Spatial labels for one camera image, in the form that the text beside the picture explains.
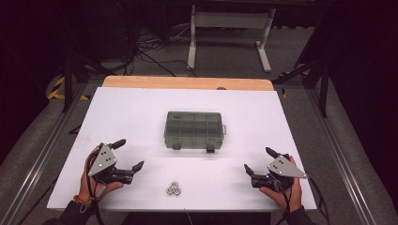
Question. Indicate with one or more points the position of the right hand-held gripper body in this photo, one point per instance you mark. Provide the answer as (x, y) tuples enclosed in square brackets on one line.
[(283, 168)]

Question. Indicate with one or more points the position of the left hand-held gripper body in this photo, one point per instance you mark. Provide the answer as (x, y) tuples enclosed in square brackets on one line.
[(101, 161)]

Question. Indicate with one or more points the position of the grey transparent compartment box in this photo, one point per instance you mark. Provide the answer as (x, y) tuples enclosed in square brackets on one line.
[(194, 129)]

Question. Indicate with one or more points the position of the person's left hand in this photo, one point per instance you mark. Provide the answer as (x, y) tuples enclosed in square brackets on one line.
[(84, 184)]

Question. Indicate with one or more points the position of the person's right hand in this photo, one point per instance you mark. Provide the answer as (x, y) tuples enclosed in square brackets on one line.
[(292, 197)]

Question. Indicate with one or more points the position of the black tripod stand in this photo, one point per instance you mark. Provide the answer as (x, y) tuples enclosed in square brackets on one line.
[(324, 90), (67, 81)]

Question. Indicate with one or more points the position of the wooden table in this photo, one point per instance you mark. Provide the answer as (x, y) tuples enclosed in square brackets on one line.
[(187, 82)]

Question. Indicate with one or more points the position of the aluminium rail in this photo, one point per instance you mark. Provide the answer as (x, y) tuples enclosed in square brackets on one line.
[(344, 156), (40, 162)]

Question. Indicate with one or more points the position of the white desk frame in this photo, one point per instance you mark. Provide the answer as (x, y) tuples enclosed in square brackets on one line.
[(231, 20)]

